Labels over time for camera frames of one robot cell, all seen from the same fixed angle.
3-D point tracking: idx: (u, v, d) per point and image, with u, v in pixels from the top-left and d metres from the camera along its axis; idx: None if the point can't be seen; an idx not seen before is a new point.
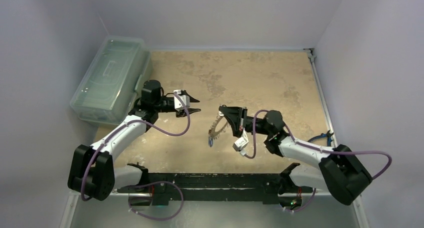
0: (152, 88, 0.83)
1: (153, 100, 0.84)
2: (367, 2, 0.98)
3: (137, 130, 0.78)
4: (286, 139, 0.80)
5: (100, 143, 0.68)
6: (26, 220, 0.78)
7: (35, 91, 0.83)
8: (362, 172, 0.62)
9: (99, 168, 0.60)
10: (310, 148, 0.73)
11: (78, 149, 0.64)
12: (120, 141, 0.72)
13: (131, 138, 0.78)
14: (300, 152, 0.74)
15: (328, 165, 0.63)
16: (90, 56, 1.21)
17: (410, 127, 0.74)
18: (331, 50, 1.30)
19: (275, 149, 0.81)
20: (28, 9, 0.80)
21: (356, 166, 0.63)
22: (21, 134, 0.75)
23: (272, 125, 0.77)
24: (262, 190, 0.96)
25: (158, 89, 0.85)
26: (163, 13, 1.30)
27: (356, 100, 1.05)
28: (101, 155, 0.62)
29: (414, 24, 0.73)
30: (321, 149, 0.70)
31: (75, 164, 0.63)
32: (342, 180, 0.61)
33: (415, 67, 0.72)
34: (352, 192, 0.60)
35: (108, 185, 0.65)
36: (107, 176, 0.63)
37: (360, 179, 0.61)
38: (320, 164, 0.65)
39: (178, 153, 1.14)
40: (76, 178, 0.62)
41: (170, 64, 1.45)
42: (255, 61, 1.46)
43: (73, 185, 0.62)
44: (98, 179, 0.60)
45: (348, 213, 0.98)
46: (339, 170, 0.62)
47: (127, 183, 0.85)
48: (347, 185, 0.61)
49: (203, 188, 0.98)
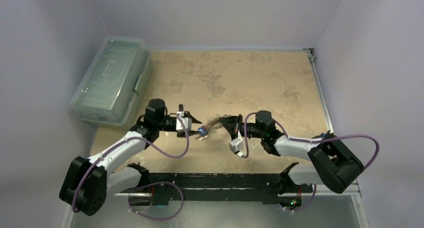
0: (156, 107, 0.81)
1: (156, 119, 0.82)
2: (367, 2, 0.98)
3: (135, 147, 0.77)
4: (281, 138, 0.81)
5: (96, 157, 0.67)
6: (26, 220, 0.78)
7: (35, 91, 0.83)
8: (352, 160, 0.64)
9: (93, 184, 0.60)
10: (301, 141, 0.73)
11: (75, 161, 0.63)
12: (117, 157, 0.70)
13: (129, 154, 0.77)
14: (292, 146, 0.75)
15: (317, 154, 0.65)
16: (89, 56, 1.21)
17: (410, 127, 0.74)
18: (331, 50, 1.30)
19: (272, 149, 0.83)
20: (28, 9, 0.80)
21: (345, 154, 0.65)
22: (21, 134, 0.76)
23: (262, 124, 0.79)
24: (262, 190, 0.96)
25: (163, 108, 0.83)
26: (163, 13, 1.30)
27: (356, 100, 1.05)
28: (96, 170, 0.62)
29: (413, 24, 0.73)
30: (311, 140, 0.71)
31: (69, 175, 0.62)
32: (331, 168, 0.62)
33: (414, 67, 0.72)
34: (342, 179, 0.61)
35: (98, 199, 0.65)
36: (99, 190, 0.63)
37: (350, 167, 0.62)
38: (309, 154, 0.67)
39: (177, 153, 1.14)
40: (68, 189, 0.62)
41: (169, 64, 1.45)
42: (255, 61, 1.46)
43: (64, 196, 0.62)
44: (90, 194, 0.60)
45: (348, 213, 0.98)
46: (327, 158, 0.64)
47: (126, 186, 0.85)
48: (338, 173, 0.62)
49: (203, 188, 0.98)
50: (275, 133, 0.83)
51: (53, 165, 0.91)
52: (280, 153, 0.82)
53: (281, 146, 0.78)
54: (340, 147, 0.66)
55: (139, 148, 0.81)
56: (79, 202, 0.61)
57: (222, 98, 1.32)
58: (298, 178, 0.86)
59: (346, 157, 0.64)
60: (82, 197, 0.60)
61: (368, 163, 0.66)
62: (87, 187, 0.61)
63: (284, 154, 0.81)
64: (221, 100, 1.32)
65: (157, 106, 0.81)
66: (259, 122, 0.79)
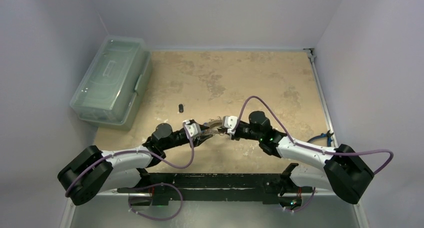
0: (161, 136, 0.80)
1: (162, 143, 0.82)
2: (367, 3, 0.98)
3: (142, 160, 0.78)
4: (283, 140, 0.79)
5: (109, 153, 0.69)
6: (26, 220, 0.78)
7: (35, 91, 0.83)
8: (365, 171, 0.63)
9: (92, 174, 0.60)
10: (311, 149, 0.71)
11: (90, 148, 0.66)
12: (125, 161, 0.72)
13: (134, 164, 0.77)
14: (301, 153, 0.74)
15: (334, 168, 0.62)
16: (90, 56, 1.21)
17: (410, 127, 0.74)
18: (331, 50, 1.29)
19: (272, 150, 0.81)
20: (27, 9, 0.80)
21: (359, 165, 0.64)
22: (20, 134, 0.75)
23: (257, 125, 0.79)
24: (262, 190, 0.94)
25: (169, 136, 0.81)
26: (163, 13, 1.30)
27: (356, 101, 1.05)
28: (104, 164, 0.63)
29: (414, 23, 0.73)
30: (324, 150, 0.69)
31: (78, 159, 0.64)
32: (348, 181, 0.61)
33: (415, 66, 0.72)
34: (358, 192, 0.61)
35: (89, 195, 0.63)
36: (96, 186, 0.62)
37: (364, 179, 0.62)
38: (325, 167, 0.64)
39: (177, 153, 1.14)
40: (69, 171, 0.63)
41: (169, 64, 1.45)
42: (255, 61, 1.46)
43: (62, 177, 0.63)
44: (84, 183, 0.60)
45: (348, 212, 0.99)
46: (343, 170, 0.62)
47: (125, 182, 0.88)
48: (354, 186, 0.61)
49: (203, 188, 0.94)
50: (272, 133, 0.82)
51: (53, 165, 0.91)
52: (282, 155, 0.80)
53: (287, 151, 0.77)
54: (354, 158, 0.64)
55: (144, 164, 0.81)
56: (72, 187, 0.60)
57: (222, 98, 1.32)
58: (302, 181, 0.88)
59: (360, 169, 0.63)
60: (76, 184, 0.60)
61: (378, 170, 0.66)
62: (87, 176, 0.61)
63: (286, 156, 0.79)
64: (221, 101, 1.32)
65: (162, 135, 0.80)
66: (254, 123, 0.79)
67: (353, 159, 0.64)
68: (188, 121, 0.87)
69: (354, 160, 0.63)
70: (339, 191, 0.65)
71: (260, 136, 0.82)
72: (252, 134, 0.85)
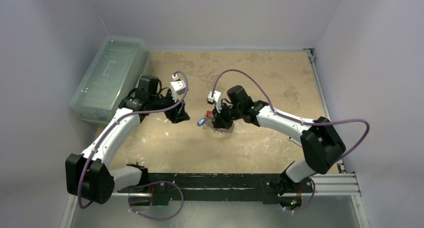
0: (150, 79, 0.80)
1: (150, 91, 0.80)
2: (367, 3, 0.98)
3: (129, 125, 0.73)
4: (265, 109, 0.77)
5: (90, 149, 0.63)
6: (25, 220, 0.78)
7: (34, 92, 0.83)
8: (339, 145, 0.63)
9: (94, 176, 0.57)
10: (290, 119, 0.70)
11: (69, 159, 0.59)
12: (113, 142, 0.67)
13: (126, 133, 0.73)
14: (280, 123, 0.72)
15: (311, 139, 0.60)
16: (89, 56, 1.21)
17: (411, 127, 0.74)
18: (331, 50, 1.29)
19: (251, 118, 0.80)
20: (27, 9, 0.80)
21: (334, 138, 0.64)
22: (20, 134, 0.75)
23: (232, 94, 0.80)
24: (261, 190, 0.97)
25: (155, 84, 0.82)
26: (162, 13, 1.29)
27: (356, 101, 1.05)
28: (94, 163, 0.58)
29: (413, 24, 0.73)
30: (303, 121, 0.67)
31: (68, 174, 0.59)
32: (322, 153, 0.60)
33: (414, 67, 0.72)
34: (329, 163, 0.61)
35: (108, 187, 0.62)
36: (105, 181, 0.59)
37: (336, 151, 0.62)
38: (302, 137, 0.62)
39: (177, 153, 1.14)
40: (72, 187, 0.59)
41: (169, 64, 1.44)
42: (255, 61, 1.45)
43: (73, 191, 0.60)
44: (95, 186, 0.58)
45: (348, 213, 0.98)
46: (319, 142, 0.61)
47: (128, 182, 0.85)
48: (326, 158, 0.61)
49: (203, 188, 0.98)
50: (250, 103, 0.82)
51: (52, 165, 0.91)
52: (260, 122, 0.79)
53: (266, 120, 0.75)
54: (330, 130, 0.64)
55: (136, 123, 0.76)
56: (88, 194, 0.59)
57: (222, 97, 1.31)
58: (294, 173, 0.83)
59: (334, 141, 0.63)
60: (88, 191, 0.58)
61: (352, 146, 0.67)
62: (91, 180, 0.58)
63: (264, 124, 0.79)
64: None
65: (151, 77, 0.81)
66: (230, 92, 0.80)
67: (329, 132, 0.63)
68: (177, 76, 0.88)
69: (331, 133, 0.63)
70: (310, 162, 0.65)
71: (238, 106, 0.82)
72: (235, 111, 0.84)
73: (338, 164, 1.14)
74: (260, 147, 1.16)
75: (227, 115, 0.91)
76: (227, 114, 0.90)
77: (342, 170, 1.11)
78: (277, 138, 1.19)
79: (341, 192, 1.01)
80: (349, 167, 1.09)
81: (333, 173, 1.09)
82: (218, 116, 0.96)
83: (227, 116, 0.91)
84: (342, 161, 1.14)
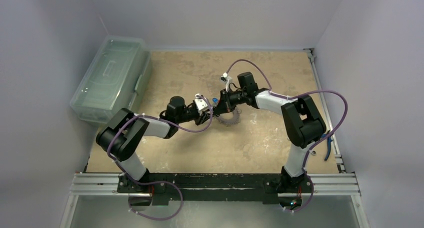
0: (176, 105, 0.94)
1: (176, 114, 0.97)
2: (367, 3, 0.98)
3: (162, 129, 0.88)
4: (263, 92, 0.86)
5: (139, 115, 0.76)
6: (26, 220, 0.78)
7: (34, 93, 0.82)
8: (317, 120, 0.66)
9: (135, 130, 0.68)
10: (279, 96, 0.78)
11: (122, 110, 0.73)
12: (152, 124, 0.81)
13: (156, 132, 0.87)
14: (270, 100, 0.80)
15: (289, 107, 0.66)
16: (90, 56, 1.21)
17: (411, 127, 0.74)
18: (331, 50, 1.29)
19: (252, 100, 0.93)
20: (27, 10, 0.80)
21: (314, 114, 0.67)
22: (20, 134, 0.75)
23: (242, 77, 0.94)
24: (262, 190, 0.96)
25: (182, 105, 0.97)
26: (163, 13, 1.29)
27: (355, 101, 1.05)
28: (139, 120, 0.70)
29: (414, 24, 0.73)
30: (287, 96, 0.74)
31: (112, 121, 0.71)
32: (298, 123, 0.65)
33: (414, 67, 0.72)
34: (305, 135, 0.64)
35: (130, 152, 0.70)
36: (136, 141, 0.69)
37: (314, 126, 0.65)
38: (282, 106, 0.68)
39: (177, 154, 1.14)
40: (106, 133, 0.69)
41: (170, 64, 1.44)
42: (255, 61, 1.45)
43: (101, 139, 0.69)
44: (126, 140, 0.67)
45: (348, 213, 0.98)
46: (296, 111, 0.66)
47: (132, 171, 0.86)
48: (302, 128, 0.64)
49: (203, 188, 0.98)
50: (255, 88, 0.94)
51: (52, 165, 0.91)
52: (258, 105, 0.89)
53: (261, 99, 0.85)
54: (311, 105, 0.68)
55: (163, 133, 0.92)
56: (114, 147, 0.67)
57: (233, 84, 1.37)
58: (290, 166, 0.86)
59: (313, 116, 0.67)
60: (118, 141, 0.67)
61: (336, 128, 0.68)
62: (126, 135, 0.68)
63: (262, 106, 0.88)
64: (232, 86, 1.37)
65: (177, 104, 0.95)
66: (240, 75, 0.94)
67: (309, 106, 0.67)
68: (199, 94, 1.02)
69: (311, 108, 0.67)
70: (289, 134, 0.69)
71: (245, 88, 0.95)
72: (243, 95, 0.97)
73: (338, 164, 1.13)
74: (260, 147, 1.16)
75: (232, 97, 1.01)
76: (232, 97, 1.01)
77: (342, 170, 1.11)
78: (277, 138, 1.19)
79: (341, 192, 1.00)
80: (349, 167, 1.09)
81: (333, 173, 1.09)
82: (223, 96, 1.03)
83: (232, 98, 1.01)
84: (342, 161, 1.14)
